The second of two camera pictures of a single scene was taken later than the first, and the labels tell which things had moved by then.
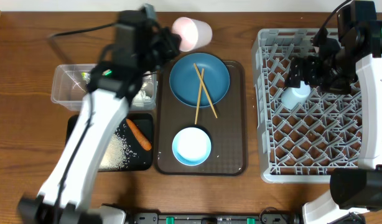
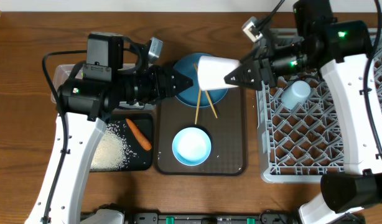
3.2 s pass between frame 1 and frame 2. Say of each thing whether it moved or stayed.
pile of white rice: stayed
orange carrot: stayed
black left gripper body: moved
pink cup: moved
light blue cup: stayed
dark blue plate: stayed
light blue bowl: stayed
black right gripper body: moved
